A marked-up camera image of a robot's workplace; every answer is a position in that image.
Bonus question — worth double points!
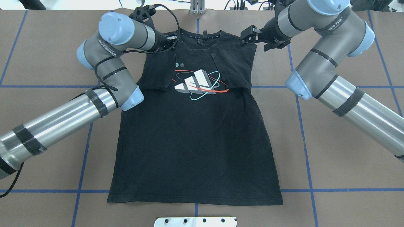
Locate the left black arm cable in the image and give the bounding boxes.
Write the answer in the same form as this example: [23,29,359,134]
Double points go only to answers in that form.
[0,4,181,198]

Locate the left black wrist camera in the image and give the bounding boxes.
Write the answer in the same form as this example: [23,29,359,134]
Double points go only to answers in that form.
[128,5,156,25]

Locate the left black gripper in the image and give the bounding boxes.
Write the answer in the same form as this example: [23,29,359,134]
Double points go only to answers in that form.
[154,32,178,52]

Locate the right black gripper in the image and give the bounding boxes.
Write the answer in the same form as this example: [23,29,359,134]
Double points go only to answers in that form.
[241,25,291,51]

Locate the black usb hub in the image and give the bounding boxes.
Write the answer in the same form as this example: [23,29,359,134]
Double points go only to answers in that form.
[225,0,276,11]

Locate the aluminium profile post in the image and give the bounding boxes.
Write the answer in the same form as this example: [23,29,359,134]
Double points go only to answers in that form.
[190,0,206,15]

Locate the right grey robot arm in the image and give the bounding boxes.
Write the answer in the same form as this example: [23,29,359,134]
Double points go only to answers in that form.
[241,0,404,161]

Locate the blue tape line crosswise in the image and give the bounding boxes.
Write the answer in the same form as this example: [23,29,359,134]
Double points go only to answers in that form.
[0,85,404,89]

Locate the blue tape line lengthwise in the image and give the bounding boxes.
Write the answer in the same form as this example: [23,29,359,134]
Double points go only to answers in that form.
[282,41,319,227]

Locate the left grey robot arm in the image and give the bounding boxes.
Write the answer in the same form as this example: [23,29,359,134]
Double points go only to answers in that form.
[0,12,178,179]

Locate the black printed t-shirt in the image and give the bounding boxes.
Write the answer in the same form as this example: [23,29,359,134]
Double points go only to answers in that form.
[107,30,283,206]

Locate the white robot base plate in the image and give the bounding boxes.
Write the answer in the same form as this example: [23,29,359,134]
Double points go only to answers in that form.
[154,217,238,227]

